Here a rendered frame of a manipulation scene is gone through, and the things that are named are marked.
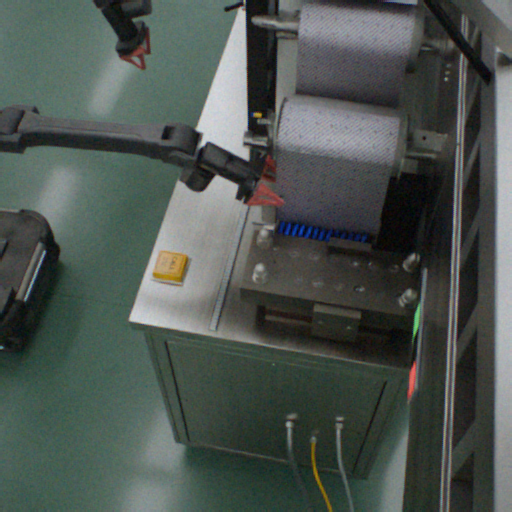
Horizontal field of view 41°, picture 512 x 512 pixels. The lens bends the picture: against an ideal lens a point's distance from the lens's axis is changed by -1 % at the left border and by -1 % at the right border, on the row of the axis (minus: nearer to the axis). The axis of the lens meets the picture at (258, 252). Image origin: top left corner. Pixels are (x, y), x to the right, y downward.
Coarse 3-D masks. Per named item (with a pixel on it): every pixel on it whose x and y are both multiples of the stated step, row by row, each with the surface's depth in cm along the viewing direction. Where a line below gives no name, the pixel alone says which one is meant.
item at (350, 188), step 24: (288, 168) 143; (312, 168) 142; (336, 168) 140; (360, 168) 139; (384, 168) 137; (288, 192) 149; (312, 192) 148; (336, 192) 146; (360, 192) 145; (384, 192) 143; (360, 216) 151
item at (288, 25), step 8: (280, 8) 150; (280, 16) 148; (288, 16) 148; (296, 16) 149; (280, 24) 149; (288, 24) 148; (296, 24) 148; (280, 32) 150; (288, 32) 149; (296, 32) 149; (296, 40) 152
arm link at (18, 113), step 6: (6, 108) 147; (12, 108) 147; (18, 108) 147; (0, 114) 147; (6, 114) 146; (12, 114) 146; (18, 114) 147; (24, 114) 148; (0, 120) 145; (6, 120) 145; (12, 120) 145; (18, 120) 146; (0, 126) 144; (6, 126) 144; (12, 126) 145; (18, 126) 146; (0, 132) 143; (6, 132) 143; (12, 132) 144
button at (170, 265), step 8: (160, 256) 165; (168, 256) 165; (176, 256) 165; (184, 256) 165; (160, 264) 164; (168, 264) 164; (176, 264) 164; (184, 264) 164; (160, 272) 162; (168, 272) 162; (176, 272) 162; (168, 280) 164; (176, 280) 163
